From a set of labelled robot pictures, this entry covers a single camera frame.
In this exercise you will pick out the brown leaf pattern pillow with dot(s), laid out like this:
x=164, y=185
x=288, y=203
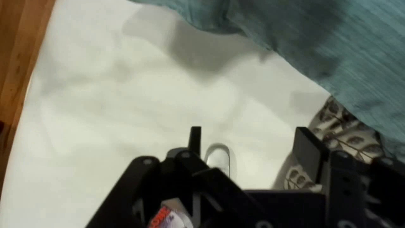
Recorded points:
x=339, y=131

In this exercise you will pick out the cream fabric sofa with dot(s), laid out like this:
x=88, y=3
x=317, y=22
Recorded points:
x=115, y=80

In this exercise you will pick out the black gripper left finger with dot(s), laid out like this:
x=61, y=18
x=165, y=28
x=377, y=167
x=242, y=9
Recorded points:
x=195, y=141

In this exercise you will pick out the blue pillow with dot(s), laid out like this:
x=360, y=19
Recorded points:
x=352, y=48

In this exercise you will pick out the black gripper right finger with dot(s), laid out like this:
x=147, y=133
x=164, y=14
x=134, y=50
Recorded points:
x=309, y=152

